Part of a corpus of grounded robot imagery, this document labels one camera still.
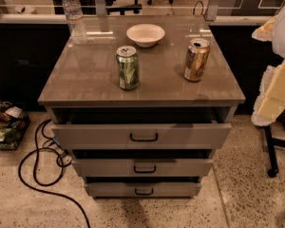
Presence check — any black floor cable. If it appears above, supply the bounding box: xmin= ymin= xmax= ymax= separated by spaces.
xmin=17 ymin=118 xmax=92 ymax=228

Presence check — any middle grey drawer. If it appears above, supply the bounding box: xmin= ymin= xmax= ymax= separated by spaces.
xmin=73 ymin=159 xmax=213 ymax=178

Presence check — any gold soda can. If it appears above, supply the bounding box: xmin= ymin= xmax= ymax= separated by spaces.
xmin=184 ymin=38 xmax=210 ymax=82

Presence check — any box of snack packets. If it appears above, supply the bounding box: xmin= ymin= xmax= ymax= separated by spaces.
xmin=0 ymin=101 xmax=30 ymax=151

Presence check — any white paper bowl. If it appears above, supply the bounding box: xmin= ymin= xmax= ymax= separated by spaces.
xmin=126 ymin=24 xmax=165 ymax=48

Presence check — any black chair leg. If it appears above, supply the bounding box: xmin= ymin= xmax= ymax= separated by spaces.
xmin=264 ymin=125 xmax=285 ymax=178

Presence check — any top grey drawer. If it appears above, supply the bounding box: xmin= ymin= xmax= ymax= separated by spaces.
xmin=52 ymin=123 xmax=231 ymax=150

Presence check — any green soda can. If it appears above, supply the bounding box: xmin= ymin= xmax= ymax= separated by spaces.
xmin=116 ymin=46 xmax=140 ymax=90

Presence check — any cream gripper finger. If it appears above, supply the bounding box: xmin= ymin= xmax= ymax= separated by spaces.
xmin=252 ymin=16 xmax=277 ymax=42
xmin=251 ymin=60 xmax=285 ymax=126

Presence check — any clear plastic water bottle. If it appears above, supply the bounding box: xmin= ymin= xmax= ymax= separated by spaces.
xmin=62 ymin=0 xmax=87 ymax=45

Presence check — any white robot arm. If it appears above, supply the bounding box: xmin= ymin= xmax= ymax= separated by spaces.
xmin=251 ymin=6 xmax=285 ymax=126

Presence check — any grey drawer cabinet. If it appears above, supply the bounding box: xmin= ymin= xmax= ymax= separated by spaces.
xmin=37 ymin=14 xmax=246 ymax=200

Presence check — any bottom grey drawer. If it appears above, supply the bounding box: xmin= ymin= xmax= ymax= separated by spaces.
xmin=85 ymin=182 xmax=201 ymax=199

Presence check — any grey drawer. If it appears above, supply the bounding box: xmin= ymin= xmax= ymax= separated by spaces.
xmin=85 ymin=182 xmax=201 ymax=199
xmin=52 ymin=123 xmax=231 ymax=150
xmin=73 ymin=159 xmax=213 ymax=178

